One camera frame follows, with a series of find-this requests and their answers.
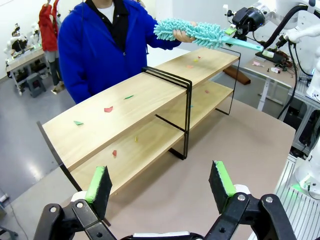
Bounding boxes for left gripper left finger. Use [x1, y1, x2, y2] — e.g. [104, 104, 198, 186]
[33, 165, 118, 240]

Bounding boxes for aluminium robot stand frame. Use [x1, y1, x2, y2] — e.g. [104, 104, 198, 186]
[287, 72, 320, 158]

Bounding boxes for person's left forearm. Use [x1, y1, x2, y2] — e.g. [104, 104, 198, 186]
[142, 23, 182, 51]

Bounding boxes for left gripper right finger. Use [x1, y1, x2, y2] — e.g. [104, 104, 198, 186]
[203, 160, 298, 240]

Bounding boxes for thin black cable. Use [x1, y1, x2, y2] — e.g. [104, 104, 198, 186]
[276, 39, 301, 120]

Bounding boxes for person in blue jacket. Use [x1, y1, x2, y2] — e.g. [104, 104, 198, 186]
[57, 0, 182, 105]

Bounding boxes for teal microfibre duster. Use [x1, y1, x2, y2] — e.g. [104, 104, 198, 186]
[153, 17, 265, 53]

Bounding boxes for ribbed aluminium base plate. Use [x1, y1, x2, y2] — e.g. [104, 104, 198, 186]
[249, 153, 320, 240]

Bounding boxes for beige height-adjustable desk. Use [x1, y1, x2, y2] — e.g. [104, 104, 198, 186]
[242, 48, 300, 112]

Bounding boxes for two-tier wooden shelf black frame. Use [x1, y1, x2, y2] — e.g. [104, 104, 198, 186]
[36, 66, 193, 198]
[143, 47, 242, 132]

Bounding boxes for wooden top workbench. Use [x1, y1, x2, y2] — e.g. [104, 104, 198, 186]
[5, 47, 50, 96]

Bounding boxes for person's left hand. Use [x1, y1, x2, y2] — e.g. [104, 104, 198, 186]
[172, 28, 196, 43]

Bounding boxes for brown wedge block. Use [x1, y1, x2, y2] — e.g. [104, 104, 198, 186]
[222, 66, 251, 86]

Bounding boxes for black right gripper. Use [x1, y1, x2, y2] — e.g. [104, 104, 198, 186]
[224, 6, 266, 42]

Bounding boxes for small white robot figure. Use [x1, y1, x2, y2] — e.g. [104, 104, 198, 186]
[3, 23, 28, 57]
[29, 22, 42, 48]

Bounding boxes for thick black cable hose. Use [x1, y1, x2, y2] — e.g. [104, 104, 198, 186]
[261, 3, 313, 50]

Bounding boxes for grey plastic step stool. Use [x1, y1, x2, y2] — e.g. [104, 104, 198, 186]
[24, 72, 47, 98]

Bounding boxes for black device green label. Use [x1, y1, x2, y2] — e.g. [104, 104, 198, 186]
[262, 49, 286, 64]

